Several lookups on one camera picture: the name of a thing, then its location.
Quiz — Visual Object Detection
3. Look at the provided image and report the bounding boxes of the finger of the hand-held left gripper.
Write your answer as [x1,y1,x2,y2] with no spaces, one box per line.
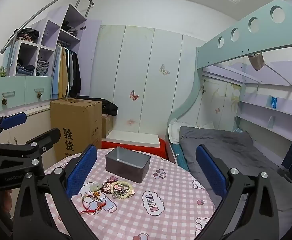
[0,112,28,146]
[0,127,61,160]

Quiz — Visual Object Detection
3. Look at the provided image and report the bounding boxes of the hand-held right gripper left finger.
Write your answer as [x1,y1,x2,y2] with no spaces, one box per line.
[12,144,104,240]

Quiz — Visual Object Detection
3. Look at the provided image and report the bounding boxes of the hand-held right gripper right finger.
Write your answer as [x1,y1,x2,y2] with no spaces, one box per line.
[194,144,292,240]

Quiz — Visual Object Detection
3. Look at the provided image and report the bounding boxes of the dark red bead bracelet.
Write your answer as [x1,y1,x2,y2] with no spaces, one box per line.
[101,177,118,194]

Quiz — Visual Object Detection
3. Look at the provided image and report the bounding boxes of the red knotted cord charm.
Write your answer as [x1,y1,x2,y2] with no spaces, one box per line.
[79,199,109,215]

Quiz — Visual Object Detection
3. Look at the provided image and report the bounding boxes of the silver chain necklace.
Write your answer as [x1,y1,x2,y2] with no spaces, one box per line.
[111,189,128,199]

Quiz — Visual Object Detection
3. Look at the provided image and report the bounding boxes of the grey metal box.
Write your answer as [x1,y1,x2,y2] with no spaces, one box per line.
[105,147,151,184]

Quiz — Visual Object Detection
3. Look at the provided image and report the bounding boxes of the cream bead bracelet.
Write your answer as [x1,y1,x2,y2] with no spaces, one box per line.
[111,180,134,200]

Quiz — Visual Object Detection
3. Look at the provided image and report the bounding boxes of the person's left hand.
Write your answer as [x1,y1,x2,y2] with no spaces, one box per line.
[0,189,14,214]

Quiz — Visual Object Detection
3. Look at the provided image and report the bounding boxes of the cream low cabinet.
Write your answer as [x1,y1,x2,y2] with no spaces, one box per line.
[0,104,52,173]

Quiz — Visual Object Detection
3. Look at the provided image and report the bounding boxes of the teal bed sheet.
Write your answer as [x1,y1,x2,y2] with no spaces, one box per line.
[172,144,190,172]

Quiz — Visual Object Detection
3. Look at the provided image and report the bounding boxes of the teal drawer cabinet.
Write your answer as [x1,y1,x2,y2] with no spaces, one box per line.
[0,76,53,114]

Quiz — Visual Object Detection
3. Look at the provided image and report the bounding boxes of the grey blanket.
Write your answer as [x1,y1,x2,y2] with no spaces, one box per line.
[179,126,292,238]

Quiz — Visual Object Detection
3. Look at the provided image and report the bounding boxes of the large cardboard box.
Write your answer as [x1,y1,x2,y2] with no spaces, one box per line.
[50,99,103,163]

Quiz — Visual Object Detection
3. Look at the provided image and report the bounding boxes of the small cardboard box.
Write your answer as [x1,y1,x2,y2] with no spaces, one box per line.
[101,115,114,139]

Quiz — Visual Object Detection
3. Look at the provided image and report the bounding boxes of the folded blue jeans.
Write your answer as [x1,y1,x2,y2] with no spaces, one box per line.
[16,64,36,77]

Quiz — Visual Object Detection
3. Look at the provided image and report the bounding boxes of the white pillow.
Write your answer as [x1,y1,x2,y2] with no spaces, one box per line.
[168,120,215,144]

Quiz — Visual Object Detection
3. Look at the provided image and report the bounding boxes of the red cabinet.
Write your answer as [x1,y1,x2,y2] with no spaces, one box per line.
[101,139,167,159]

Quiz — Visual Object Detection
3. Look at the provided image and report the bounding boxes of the folded grey clothes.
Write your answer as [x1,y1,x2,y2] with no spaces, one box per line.
[35,60,50,76]

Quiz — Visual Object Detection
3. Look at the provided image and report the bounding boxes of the white board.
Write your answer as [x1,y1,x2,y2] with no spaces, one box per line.
[106,130,161,148]

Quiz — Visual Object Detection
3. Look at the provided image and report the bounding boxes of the light blue hanging shirt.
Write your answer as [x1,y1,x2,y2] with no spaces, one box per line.
[51,45,63,99]

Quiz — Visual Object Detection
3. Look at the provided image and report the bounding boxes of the black bag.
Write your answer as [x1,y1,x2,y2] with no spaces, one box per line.
[88,97,118,117]

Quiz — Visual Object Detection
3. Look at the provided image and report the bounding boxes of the grey metal handrail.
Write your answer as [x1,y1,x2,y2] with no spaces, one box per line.
[0,0,95,54]

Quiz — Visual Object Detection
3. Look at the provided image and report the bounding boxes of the black hanging jacket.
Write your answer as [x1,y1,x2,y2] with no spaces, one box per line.
[71,50,82,97]

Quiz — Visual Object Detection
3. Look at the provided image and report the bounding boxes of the dark clothes pile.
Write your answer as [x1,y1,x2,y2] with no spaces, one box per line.
[10,27,41,43]

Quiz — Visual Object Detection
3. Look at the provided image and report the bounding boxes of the purple open shelf unit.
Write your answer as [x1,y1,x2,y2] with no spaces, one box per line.
[2,4,103,98]

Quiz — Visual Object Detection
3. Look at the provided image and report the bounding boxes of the white gold butterfly sticker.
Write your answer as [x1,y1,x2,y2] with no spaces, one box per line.
[159,64,171,76]

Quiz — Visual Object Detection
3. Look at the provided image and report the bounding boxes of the hanging beige cloth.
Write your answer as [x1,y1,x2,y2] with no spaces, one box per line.
[248,52,265,71]

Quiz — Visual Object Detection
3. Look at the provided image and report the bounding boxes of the white panelled wardrobe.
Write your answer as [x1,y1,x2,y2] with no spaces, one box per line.
[90,25,207,133]

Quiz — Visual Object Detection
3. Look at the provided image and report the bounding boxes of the purple bed wall shelf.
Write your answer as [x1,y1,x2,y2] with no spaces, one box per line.
[202,64,292,143]

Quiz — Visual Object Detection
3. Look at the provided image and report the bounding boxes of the teal bunk bed frame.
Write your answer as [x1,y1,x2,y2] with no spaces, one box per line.
[166,0,292,166]

